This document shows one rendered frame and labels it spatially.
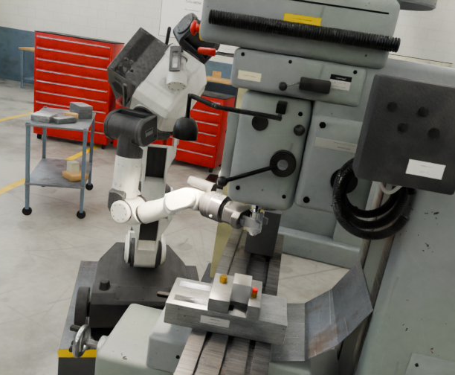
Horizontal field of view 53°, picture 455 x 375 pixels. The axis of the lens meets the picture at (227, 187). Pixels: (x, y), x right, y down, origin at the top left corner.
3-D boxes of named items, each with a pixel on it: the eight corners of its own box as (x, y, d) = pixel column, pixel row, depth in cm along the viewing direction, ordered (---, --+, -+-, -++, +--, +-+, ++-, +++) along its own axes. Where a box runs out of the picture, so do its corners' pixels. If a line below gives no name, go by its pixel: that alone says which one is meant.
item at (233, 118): (217, 181, 136) (227, 111, 129) (219, 178, 140) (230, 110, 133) (230, 184, 135) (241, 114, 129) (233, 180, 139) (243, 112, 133)
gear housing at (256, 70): (227, 86, 117) (233, 46, 114) (240, 80, 140) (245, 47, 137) (359, 109, 113) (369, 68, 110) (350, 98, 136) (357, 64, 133)
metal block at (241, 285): (230, 300, 132) (233, 283, 130) (232, 290, 138) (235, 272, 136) (247, 303, 132) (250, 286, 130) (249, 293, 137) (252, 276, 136)
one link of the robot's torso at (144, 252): (124, 251, 235) (131, 176, 207) (163, 253, 239) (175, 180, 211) (123, 274, 222) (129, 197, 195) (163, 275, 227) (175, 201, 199)
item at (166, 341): (143, 368, 141) (147, 335, 137) (174, 308, 174) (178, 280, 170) (304, 408, 136) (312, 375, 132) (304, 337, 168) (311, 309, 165)
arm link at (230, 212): (239, 208, 134) (205, 196, 140) (233, 238, 137) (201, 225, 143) (257, 199, 145) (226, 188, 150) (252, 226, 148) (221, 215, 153)
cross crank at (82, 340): (61, 361, 160) (62, 333, 157) (77, 341, 172) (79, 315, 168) (104, 372, 159) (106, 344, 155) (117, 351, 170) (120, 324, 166)
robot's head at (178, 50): (169, 81, 153) (164, 70, 146) (171, 57, 155) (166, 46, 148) (188, 80, 153) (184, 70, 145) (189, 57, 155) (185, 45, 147)
